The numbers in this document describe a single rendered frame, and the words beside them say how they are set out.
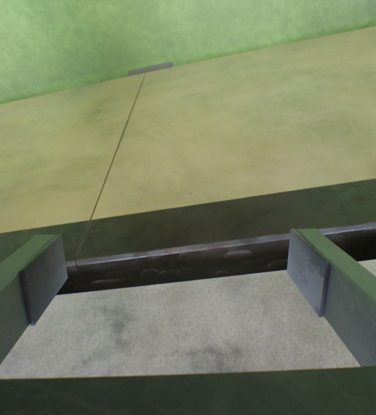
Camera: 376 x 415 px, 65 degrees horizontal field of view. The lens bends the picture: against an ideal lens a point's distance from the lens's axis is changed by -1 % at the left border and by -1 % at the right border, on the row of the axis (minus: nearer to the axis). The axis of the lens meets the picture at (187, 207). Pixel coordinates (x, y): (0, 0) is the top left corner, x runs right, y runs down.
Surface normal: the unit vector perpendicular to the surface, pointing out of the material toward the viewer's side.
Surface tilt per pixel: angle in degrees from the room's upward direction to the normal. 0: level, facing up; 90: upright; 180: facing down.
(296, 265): 88
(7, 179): 90
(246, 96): 90
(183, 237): 90
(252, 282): 80
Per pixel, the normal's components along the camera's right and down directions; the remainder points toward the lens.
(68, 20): -0.01, 0.65
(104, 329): -0.19, -0.62
